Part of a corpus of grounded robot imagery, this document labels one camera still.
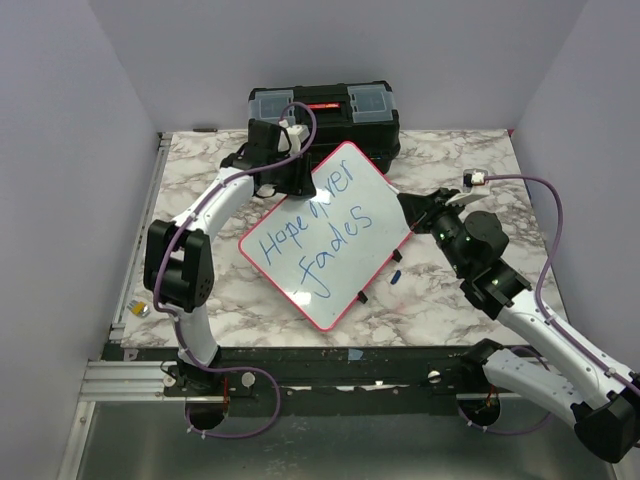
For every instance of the black mounting rail base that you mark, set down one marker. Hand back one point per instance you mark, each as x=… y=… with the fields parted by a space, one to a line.
x=322 y=381

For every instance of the yellow grey small connector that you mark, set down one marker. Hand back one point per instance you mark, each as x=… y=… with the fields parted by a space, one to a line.
x=138 y=308

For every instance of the aluminium frame rail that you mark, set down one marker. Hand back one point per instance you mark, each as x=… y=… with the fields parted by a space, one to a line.
x=117 y=327

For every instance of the pink-framed whiteboard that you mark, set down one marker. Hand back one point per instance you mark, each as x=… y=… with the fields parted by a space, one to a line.
x=320 y=252

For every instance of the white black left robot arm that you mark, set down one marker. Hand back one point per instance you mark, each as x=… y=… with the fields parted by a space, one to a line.
x=179 y=265

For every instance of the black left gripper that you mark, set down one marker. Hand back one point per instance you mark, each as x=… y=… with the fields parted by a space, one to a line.
x=301 y=180

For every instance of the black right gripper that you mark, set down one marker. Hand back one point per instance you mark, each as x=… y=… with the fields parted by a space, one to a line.
x=421 y=210

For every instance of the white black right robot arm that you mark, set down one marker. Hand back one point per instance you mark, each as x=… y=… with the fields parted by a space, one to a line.
x=596 y=395

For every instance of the black plastic toolbox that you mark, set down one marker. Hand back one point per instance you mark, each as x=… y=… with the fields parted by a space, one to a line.
x=362 y=113

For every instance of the blue marker cap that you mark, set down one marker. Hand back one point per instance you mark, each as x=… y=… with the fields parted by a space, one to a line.
x=395 y=278

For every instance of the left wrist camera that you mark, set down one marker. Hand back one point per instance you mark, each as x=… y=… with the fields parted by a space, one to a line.
x=292 y=137

